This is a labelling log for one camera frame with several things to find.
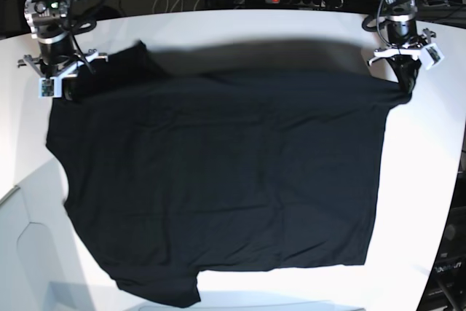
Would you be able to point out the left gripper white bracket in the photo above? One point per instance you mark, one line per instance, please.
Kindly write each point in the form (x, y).
(406, 67)

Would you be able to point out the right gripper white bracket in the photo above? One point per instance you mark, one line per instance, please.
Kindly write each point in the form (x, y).
(65, 70)

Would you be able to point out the black T-shirt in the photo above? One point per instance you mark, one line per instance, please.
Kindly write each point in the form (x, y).
(243, 171)

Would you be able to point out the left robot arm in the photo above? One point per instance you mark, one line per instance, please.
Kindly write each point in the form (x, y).
(395, 23)

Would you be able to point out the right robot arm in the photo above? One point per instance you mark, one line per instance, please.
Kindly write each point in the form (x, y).
(60, 57)

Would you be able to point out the black equipment box with lettering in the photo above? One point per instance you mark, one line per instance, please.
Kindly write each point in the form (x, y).
(445, 289)

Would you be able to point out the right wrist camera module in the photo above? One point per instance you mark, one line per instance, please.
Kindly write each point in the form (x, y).
(50, 87)

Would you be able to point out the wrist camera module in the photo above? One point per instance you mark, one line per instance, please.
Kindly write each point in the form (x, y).
(431, 56)
(50, 87)

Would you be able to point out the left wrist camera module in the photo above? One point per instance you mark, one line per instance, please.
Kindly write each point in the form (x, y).
(431, 56)

